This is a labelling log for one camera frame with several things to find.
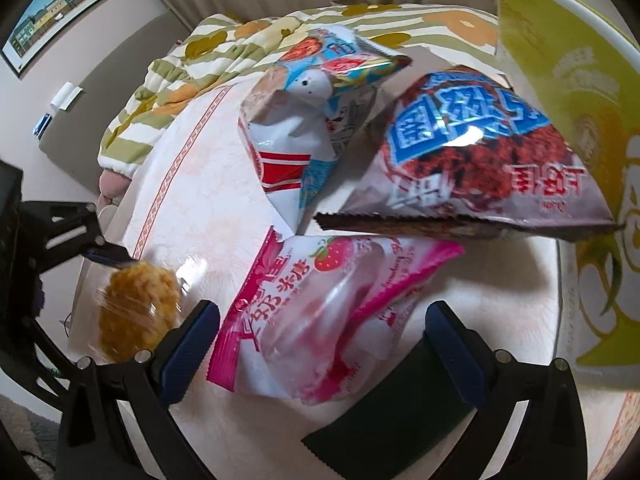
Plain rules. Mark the yellow-green cardboard box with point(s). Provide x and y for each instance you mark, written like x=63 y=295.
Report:
x=550 y=85

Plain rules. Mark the dark green snack packet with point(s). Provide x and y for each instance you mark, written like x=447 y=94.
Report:
x=390 y=420

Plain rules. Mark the pink strawberry candy packet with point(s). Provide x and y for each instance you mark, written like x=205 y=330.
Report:
x=310 y=320

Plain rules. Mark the clear waffle packet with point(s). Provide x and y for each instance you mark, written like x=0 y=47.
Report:
x=137 y=310

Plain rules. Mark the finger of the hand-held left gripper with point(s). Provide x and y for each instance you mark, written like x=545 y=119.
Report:
x=65 y=225

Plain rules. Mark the white red blue snack packet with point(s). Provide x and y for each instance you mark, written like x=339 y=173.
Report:
x=295 y=135

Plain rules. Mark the white tissue roll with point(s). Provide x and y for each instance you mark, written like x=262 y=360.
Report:
x=66 y=96

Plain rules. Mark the framed wall poster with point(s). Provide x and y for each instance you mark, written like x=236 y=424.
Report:
x=55 y=10

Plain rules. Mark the pink pillow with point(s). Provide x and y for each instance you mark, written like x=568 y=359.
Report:
x=114 y=187

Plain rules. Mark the green striped floral blanket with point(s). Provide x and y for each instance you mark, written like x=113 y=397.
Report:
x=165 y=85

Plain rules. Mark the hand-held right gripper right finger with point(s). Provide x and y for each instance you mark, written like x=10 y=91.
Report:
x=457 y=355

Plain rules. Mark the brown chocolate snack packet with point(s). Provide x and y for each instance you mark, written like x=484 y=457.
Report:
x=475 y=170

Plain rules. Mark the small blue white box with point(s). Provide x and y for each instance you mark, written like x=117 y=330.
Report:
x=42 y=125

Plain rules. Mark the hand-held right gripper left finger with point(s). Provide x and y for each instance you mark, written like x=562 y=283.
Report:
x=192 y=350

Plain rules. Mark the grey bed headboard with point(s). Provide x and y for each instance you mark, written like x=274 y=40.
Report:
x=100 y=125

